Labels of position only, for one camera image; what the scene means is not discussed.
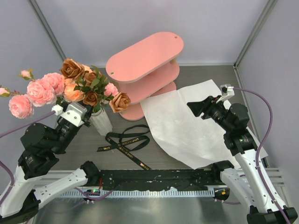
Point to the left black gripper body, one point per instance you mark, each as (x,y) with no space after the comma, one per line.
(87,120)

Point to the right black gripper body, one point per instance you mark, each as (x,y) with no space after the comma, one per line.
(215,110)

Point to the small orange bud sprig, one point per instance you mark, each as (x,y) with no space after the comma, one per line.
(94,95)

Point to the pink double rose stem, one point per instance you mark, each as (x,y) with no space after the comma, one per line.
(111,90)

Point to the white wrapping paper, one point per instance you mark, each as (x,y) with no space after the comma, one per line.
(195,142)

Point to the big pink peony stem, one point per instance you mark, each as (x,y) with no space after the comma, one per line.
(43,91)

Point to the black ribbon gold lettering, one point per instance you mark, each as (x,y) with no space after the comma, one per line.
(126,143)

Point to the large pink rose stem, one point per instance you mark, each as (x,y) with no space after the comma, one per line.
(19,104)

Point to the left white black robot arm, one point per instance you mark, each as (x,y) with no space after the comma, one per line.
(22,200)

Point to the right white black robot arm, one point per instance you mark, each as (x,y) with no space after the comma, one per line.
(257,194)

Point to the white ribbed ceramic vase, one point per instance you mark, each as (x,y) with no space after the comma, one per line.
(101,122)

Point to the pink three-tier wooden shelf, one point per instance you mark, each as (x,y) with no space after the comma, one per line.
(145,69)

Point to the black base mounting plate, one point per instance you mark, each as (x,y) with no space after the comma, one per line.
(158,179)

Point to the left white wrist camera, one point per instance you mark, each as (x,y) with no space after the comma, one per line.
(74,113)

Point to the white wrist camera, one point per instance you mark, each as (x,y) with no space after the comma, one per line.
(74,113)
(227,92)

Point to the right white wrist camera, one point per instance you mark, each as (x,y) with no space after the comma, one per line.
(227,92)

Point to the slotted white cable duct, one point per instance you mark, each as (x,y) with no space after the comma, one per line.
(172,192)

